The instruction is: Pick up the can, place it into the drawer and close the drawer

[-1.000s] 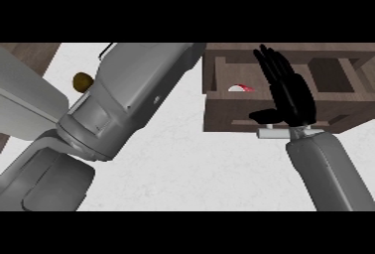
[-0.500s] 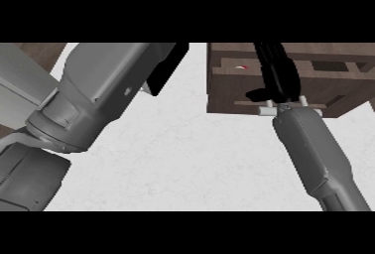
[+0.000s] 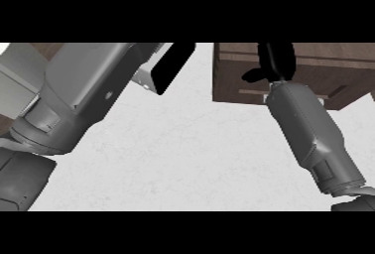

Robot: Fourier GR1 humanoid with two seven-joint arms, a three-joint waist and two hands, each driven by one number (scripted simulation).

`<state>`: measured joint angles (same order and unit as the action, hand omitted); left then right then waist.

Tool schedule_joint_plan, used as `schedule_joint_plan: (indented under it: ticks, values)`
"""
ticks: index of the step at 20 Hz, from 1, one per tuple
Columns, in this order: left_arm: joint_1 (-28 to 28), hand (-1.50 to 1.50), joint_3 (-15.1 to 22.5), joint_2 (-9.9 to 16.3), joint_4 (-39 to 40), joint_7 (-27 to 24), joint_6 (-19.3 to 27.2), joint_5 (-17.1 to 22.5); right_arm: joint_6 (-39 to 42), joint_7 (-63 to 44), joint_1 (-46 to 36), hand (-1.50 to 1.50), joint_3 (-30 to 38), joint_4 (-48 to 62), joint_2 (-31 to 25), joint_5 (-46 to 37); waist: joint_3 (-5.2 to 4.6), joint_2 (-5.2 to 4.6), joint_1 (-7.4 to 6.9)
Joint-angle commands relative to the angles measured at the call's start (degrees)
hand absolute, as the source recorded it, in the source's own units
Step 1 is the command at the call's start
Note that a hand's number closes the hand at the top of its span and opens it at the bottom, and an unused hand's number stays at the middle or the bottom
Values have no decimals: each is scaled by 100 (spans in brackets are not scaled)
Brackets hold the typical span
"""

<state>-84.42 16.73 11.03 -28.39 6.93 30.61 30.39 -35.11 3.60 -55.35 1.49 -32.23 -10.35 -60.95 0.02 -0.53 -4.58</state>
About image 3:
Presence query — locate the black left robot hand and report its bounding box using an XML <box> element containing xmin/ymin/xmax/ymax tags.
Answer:
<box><xmin>149</xmin><ymin>42</ymin><xmax>198</xmax><ymax>96</ymax></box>

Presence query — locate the brown wooden drawer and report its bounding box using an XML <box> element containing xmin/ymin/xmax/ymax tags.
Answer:
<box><xmin>211</xmin><ymin>42</ymin><xmax>375</xmax><ymax>112</ymax></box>

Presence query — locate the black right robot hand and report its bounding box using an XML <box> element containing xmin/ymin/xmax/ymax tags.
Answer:
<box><xmin>240</xmin><ymin>42</ymin><xmax>297</xmax><ymax>84</ymax></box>

